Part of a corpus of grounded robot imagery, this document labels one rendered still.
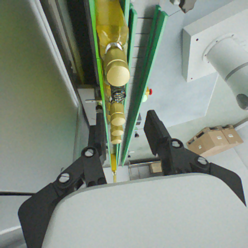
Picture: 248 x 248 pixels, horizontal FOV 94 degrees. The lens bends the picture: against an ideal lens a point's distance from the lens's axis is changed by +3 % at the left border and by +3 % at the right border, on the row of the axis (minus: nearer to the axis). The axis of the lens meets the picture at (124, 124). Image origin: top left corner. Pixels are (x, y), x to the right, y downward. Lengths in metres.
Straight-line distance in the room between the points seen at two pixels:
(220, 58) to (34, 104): 0.62
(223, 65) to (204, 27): 0.16
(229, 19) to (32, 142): 0.68
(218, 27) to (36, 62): 0.60
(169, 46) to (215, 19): 0.17
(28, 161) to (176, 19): 0.64
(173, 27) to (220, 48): 0.20
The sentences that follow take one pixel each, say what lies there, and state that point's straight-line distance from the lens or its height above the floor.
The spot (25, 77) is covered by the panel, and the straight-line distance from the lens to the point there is 0.22.
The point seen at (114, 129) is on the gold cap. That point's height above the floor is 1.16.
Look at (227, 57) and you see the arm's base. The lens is 0.63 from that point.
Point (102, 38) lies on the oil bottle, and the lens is 0.23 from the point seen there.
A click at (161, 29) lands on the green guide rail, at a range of 0.39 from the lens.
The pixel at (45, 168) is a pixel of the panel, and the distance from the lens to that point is 0.24.
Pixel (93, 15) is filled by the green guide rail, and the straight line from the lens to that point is 0.35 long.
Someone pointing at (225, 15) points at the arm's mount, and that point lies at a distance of 0.67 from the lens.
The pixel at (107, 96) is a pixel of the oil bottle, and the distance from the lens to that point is 0.30.
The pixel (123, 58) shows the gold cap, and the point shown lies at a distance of 0.19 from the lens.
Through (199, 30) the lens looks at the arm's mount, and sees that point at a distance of 0.63.
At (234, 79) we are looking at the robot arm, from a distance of 0.58.
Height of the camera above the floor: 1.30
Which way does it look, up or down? 31 degrees down
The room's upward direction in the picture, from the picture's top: 171 degrees clockwise
